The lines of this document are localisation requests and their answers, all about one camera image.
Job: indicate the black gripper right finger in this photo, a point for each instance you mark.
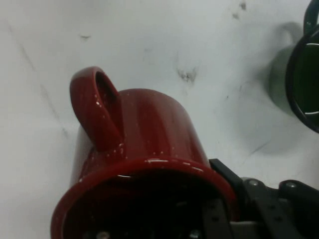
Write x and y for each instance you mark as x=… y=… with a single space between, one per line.
x=269 y=204

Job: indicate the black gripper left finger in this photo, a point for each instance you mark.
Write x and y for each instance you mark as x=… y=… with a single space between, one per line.
x=215 y=219

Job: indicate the red ceramic mug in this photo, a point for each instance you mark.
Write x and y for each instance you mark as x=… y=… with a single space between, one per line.
x=149 y=154

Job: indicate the dark green printed mug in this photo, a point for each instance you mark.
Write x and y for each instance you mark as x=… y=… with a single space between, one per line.
x=299 y=74

